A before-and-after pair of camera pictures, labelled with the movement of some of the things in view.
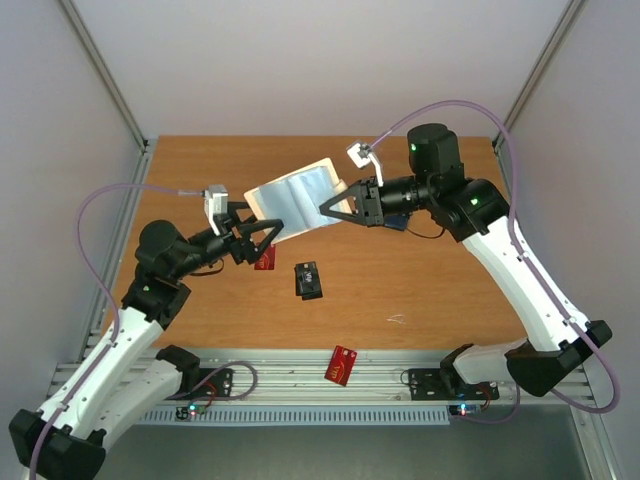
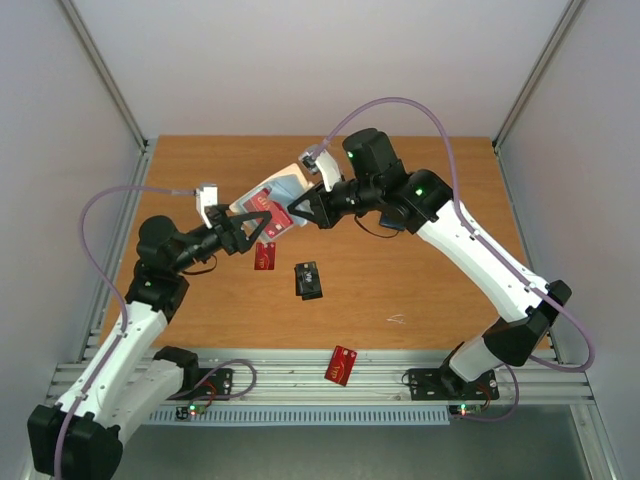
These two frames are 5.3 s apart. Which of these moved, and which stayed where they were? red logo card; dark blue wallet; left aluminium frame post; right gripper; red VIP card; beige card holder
Moved: right gripper; beige card holder
Stayed: red VIP card; dark blue wallet; red logo card; left aluminium frame post
